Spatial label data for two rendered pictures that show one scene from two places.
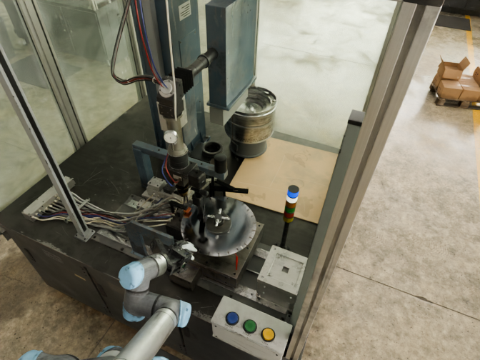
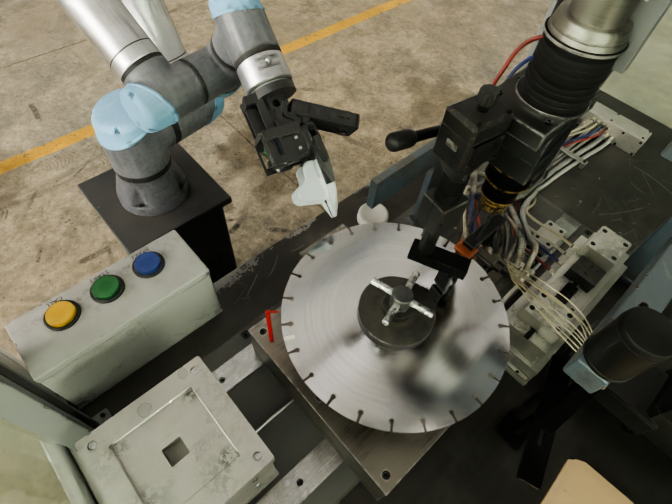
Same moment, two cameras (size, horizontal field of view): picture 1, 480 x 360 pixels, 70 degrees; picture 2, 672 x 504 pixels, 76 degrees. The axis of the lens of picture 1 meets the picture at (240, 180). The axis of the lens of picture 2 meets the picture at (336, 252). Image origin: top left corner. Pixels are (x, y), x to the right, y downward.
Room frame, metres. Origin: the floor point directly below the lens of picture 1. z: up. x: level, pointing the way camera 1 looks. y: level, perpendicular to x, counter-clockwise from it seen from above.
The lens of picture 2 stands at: (0.94, -0.22, 1.51)
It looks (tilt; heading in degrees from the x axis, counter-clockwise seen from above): 55 degrees down; 110
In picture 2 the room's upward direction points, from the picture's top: 6 degrees clockwise
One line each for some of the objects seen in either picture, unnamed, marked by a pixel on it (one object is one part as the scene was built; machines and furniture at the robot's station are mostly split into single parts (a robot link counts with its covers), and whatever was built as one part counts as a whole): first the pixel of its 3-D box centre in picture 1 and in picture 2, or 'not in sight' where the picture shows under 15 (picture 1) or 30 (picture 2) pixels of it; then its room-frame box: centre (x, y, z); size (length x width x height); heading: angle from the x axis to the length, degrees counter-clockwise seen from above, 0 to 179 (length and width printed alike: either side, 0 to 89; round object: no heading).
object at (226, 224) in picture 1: (218, 221); (397, 308); (0.93, 0.09, 0.96); 0.11 x 0.11 x 0.03
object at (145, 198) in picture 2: not in sight; (148, 175); (0.32, 0.24, 0.80); 0.15 x 0.15 x 0.10
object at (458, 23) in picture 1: (442, 20); not in sight; (6.30, -3.46, 0.01); 0.90 x 0.60 x 0.01; 67
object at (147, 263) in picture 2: (232, 318); (148, 265); (0.53, 0.01, 0.90); 0.04 x 0.04 x 0.02
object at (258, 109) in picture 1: (249, 124); not in sight; (1.71, -0.05, 0.93); 0.31 x 0.31 x 0.36
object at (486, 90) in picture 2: (198, 186); (458, 167); (0.93, 0.16, 1.17); 0.06 x 0.05 x 0.20; 58
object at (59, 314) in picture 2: (268, 334); (62, 315); (0.48, -0.12, 0.90); 0.04 x 0.04 x 0.02
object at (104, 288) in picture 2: (250, 326); (107, 289); (0.51, -0.05, 0.90); 0.04 x 0.04 x 0.02
